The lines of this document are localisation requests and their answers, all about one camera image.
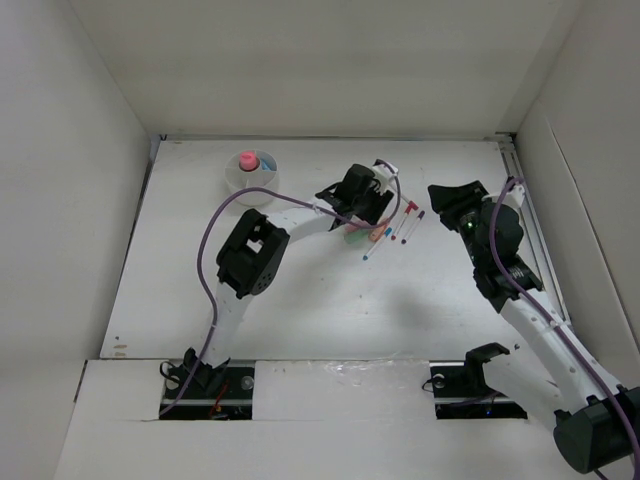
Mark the blue capped marker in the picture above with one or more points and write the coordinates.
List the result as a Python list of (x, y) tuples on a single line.
[(377, 244)]

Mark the aluminium side rail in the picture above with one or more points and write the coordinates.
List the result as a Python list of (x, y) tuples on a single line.
[(536, 253)]

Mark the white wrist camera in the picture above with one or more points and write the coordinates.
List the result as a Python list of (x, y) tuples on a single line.
[(516, 193), (384, 172)]

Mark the blue correction tape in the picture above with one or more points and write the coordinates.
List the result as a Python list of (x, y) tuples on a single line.
[(268, 164)]

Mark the red capped marker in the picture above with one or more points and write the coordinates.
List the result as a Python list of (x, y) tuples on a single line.
[(396, 229)]

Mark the green correction tape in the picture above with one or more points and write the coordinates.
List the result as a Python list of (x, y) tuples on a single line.
[(353, 237)]

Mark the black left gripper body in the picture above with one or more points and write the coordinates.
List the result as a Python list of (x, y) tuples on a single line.
[(368, 208)]

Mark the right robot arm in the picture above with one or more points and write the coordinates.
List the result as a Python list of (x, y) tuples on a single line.
[(592, 416)]

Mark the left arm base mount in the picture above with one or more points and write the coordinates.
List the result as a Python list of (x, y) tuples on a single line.
[(224, 393)]

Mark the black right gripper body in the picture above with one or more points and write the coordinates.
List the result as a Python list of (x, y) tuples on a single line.
[(465, 216)]

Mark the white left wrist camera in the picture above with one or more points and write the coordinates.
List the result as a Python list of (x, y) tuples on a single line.
[(384, 172)]

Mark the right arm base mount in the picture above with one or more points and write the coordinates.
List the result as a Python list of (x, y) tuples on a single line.
[(460, 391)]

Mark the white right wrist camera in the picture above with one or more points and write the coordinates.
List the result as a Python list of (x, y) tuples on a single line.
[(516, 193)]

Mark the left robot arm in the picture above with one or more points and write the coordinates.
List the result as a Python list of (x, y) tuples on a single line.
[(249, 259)]

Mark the pink capped marker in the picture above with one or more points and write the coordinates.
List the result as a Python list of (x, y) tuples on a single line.
[(407, 200)]

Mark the white round divided container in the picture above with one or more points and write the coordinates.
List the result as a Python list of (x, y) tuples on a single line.
[(237, 180)]

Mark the orange correction tape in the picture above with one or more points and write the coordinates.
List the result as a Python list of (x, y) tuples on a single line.
[(376, 234)]

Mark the purple capped marker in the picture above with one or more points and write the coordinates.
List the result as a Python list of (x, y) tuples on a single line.
[(415, 223)]

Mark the pink glue bottle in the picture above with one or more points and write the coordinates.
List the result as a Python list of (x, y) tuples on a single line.
[(248, 161)]

